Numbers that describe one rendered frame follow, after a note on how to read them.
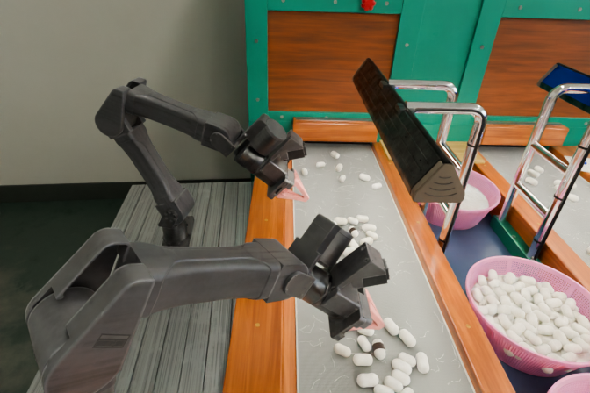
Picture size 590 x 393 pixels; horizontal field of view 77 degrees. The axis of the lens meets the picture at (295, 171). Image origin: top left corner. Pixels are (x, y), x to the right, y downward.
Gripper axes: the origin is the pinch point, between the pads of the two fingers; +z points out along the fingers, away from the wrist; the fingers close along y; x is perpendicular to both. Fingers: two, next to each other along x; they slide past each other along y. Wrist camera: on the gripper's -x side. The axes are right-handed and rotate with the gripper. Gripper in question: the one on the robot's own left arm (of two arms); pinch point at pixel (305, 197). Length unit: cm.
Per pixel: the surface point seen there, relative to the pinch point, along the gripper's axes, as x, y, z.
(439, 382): -6.0, -38.3, 24.2
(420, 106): -33.7, -5.6, -0.9
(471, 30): -59, 52, 21
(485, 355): -13.6, -35.0, 29.3
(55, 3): 55, 119, -105
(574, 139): -63, 51, 83
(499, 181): -34, 24, 53
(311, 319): 8.0, -26.0, 8.0
